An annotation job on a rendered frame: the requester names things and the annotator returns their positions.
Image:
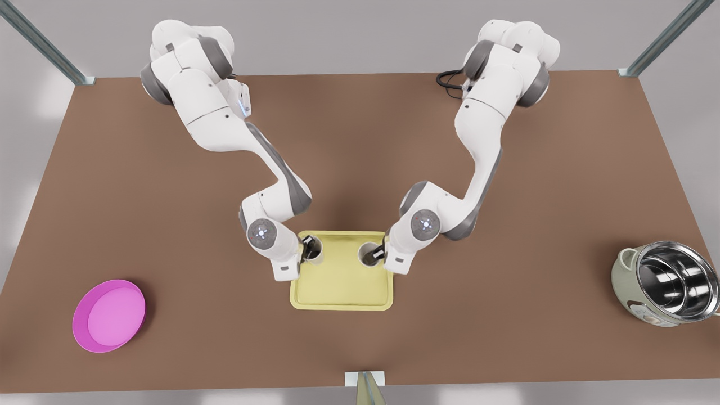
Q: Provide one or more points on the white IKEA cup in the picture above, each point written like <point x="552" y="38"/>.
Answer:
<point x="367" y="249"/>
<point x="317" y="256"/>

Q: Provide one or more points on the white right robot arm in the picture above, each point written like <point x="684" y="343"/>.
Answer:
<point x="208" y="107"/>

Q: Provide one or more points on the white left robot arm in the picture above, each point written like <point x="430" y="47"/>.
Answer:
<point x="484" y="124"/>

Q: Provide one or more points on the yellow rectangular tray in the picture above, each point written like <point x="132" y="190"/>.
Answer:
<point x="340" y="287"/>

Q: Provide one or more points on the pink round bowl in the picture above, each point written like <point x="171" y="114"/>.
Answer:
<point x="109" y="318"/>

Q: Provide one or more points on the pale green steel-lined cooker pot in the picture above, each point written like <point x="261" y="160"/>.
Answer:
<point x="669" y="284"/>

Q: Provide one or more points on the silver frame post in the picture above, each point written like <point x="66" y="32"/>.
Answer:
<point x="39" y="40"/>
<point x="666" y="36"/>
<point x="365" y="388"/>

